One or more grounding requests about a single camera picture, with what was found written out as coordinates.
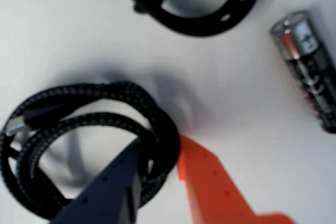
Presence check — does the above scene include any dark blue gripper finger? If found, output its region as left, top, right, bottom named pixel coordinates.
left=48, top=136, right=144, bottom=224

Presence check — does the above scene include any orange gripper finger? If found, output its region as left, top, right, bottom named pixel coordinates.
left=177, top=134, right=299, bottom=224

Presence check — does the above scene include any black braided USB cable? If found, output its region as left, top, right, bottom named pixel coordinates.
left=0, top=80, right=182, bottom=221

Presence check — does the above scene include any black AA battery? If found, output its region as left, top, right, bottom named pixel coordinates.
left=269, top=10, right=336, bottom=134

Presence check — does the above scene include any black ring strap device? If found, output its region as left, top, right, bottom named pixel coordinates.
left=114, top=0, right=265, bottom=38

